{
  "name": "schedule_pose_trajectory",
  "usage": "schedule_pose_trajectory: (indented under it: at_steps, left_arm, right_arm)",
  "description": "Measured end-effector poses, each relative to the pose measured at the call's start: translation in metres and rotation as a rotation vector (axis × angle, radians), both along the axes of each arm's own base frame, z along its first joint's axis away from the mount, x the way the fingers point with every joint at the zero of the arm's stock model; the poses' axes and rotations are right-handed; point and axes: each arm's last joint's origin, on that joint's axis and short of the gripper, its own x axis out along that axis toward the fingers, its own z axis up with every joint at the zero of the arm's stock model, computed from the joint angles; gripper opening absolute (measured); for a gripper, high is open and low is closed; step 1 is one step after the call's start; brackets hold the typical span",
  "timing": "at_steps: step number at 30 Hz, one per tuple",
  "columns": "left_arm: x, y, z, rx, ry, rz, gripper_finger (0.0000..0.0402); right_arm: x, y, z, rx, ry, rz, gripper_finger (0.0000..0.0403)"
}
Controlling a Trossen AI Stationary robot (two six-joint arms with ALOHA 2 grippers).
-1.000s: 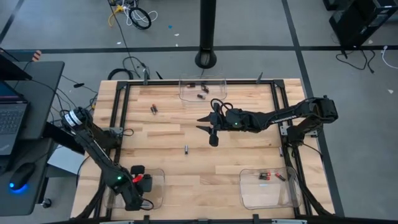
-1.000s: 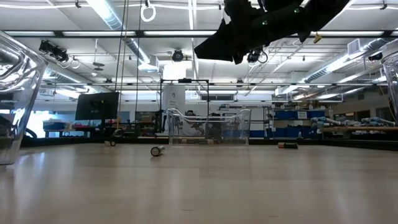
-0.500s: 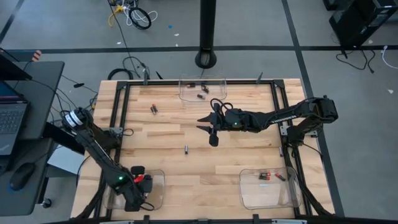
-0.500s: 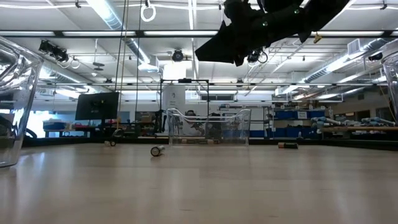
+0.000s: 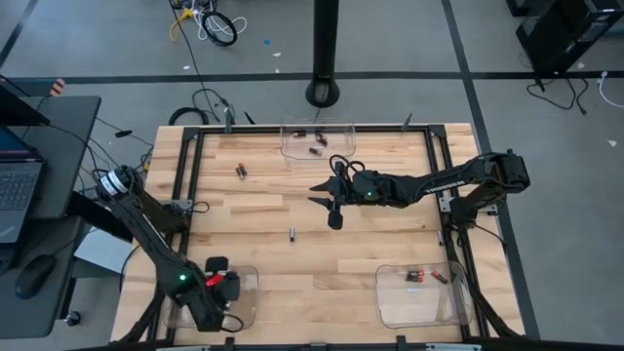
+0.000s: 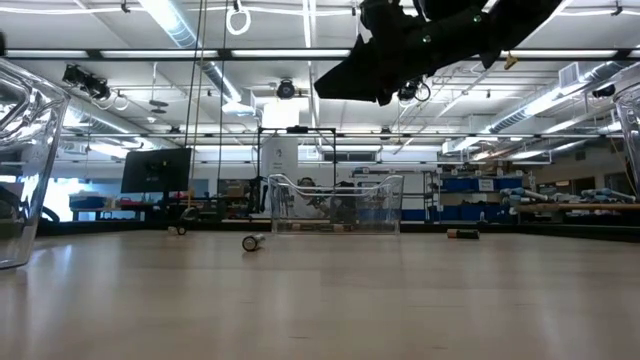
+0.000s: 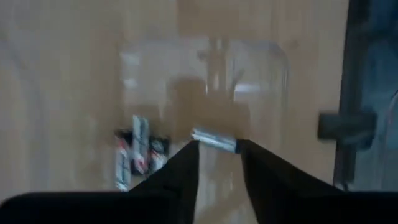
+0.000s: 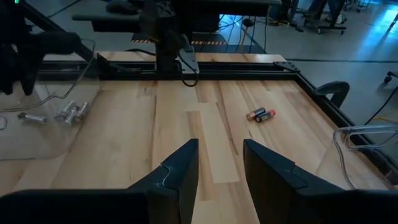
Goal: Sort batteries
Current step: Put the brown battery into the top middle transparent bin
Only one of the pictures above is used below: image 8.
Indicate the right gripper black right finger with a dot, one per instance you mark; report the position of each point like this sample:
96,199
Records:
273,180

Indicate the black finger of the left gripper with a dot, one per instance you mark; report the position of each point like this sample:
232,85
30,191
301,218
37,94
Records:
27,85
4,81

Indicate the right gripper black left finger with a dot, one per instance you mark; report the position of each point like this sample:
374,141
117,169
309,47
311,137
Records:
174,180

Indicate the clear plastic bin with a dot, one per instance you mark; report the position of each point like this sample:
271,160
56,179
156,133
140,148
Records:
357,129
31,140

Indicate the black curved clamp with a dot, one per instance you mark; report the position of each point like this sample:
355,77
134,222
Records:
334,88

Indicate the black chair caster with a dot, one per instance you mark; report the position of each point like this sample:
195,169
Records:
388,77

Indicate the orange black striped strip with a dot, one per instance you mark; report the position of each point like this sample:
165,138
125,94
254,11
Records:
208,42

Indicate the copper black AA battery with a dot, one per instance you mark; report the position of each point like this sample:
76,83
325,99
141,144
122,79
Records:
255,114

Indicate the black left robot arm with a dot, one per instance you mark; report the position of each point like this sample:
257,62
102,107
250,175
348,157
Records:
164,46

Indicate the black side desk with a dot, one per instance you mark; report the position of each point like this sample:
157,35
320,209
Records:
236,7

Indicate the red black AA battery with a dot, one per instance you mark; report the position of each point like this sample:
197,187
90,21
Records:
265,116

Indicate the silver mounting bracket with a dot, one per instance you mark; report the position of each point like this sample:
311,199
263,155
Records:
188,60

